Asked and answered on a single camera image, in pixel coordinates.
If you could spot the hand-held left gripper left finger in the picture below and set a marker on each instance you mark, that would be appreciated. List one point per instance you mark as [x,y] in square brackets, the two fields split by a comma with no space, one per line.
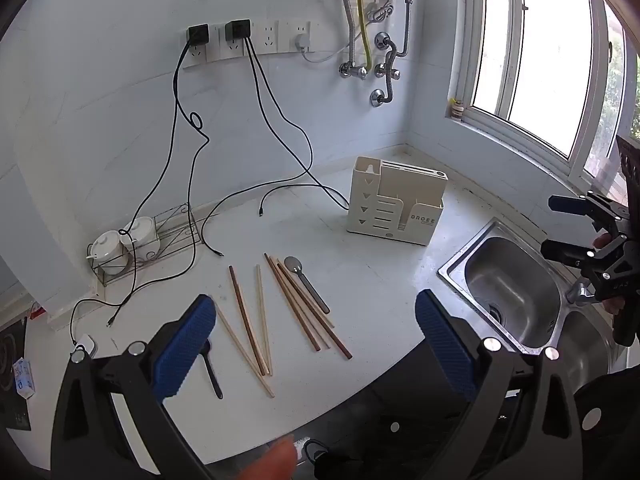
[185,345]

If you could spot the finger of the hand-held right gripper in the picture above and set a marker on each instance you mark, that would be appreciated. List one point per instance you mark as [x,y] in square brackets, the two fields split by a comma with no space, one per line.
[567,204]
[560,251]

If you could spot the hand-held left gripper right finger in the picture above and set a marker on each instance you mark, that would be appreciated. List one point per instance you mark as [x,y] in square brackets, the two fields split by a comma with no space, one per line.
[445,345]

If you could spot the black spoon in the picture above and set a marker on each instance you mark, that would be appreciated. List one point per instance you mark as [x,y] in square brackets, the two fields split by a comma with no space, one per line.
[214,380]

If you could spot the light bamboo chopstick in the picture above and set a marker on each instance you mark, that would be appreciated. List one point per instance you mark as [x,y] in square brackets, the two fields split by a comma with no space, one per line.
[245,352]
[327,321]
[262,310]
[305,310]

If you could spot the cream plastic utensil holder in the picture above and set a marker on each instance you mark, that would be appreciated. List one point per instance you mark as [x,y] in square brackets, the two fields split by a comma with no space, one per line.
[400,220]

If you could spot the grey metal spoon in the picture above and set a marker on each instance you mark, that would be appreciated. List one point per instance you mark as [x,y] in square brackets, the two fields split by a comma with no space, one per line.
[292,264]

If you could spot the person's right hand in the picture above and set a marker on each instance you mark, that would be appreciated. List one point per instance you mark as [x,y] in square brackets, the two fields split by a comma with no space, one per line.
[603,241]

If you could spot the person's left hand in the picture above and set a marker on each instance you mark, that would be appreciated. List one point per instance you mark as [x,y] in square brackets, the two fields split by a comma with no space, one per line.
[275,460]

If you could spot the chrome faucet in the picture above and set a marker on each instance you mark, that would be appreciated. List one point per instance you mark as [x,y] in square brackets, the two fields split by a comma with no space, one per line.
[575,294]

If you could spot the stainless steel double sink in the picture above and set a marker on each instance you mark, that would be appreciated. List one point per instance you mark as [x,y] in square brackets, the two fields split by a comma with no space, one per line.
[510,280]

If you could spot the small white device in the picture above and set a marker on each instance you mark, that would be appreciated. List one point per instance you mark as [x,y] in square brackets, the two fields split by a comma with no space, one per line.
[86,345]

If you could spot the small bottle with yellow cap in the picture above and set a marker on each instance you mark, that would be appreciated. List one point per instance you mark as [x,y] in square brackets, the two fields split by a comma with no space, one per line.
[456,109]

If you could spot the blue and white packet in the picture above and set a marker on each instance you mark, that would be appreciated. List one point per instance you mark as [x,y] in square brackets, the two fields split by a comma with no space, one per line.
[22,377]

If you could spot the black induction cooktop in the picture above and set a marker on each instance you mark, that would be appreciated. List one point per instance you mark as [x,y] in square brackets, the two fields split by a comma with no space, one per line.
[12,355]

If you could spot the white framed window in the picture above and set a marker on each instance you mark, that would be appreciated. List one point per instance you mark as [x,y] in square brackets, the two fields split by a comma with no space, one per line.
[467,60]

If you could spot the black charger plug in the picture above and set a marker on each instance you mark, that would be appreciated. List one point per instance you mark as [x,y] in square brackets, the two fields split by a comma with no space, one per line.
[237,29]
[197,34]

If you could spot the chrome wall valve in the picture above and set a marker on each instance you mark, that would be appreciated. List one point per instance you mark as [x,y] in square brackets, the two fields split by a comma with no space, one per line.
[345,71]
[395,75]

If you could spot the white wall socket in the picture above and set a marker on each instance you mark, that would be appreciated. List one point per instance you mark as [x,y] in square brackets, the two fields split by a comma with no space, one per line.
[287,30]
[265,37]
[231,52]
[197,57]

